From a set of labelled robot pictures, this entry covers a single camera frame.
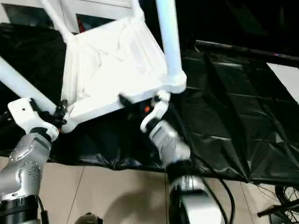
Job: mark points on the white cabinet with glass doors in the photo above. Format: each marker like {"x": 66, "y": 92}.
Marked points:
{"x": 98, "y": 7}

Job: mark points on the black floor stand leg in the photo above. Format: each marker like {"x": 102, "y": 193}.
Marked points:
{"x": 278, "y": 210}

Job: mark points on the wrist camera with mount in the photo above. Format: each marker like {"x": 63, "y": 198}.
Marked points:
{"x": 156, "y": 114}
{"x": 25, "y": 114}

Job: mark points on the white plastic table leg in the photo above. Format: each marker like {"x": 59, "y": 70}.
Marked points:
{"x": 170, "y": 35}
{"x": 136, "y": 7}
{"x": 23, "y": 84}
{"x": 56, "y": 18}

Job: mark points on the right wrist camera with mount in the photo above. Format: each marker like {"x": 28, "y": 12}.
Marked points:
{"x": 156, "y": 114}

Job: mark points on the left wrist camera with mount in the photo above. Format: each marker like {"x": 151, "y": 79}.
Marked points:
{"x": 25, "y": 114}

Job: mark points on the long black bar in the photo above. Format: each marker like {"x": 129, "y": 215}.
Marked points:
{"x": 245, "y": 50}

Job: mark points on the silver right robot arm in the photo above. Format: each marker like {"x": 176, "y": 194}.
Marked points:
{"x": 168, "y": 142}

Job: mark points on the dark left robot foot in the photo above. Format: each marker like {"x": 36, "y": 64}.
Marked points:
{"x": 90, "y": 219}

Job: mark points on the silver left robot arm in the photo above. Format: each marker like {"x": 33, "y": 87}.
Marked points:
{"x": 25, "y": 158}

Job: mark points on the black glossy mat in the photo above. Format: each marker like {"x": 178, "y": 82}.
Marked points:
{"x": 233, "y": 116}

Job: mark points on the white flat board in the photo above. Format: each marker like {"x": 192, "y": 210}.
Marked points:
{"x": 286, "y": 79}

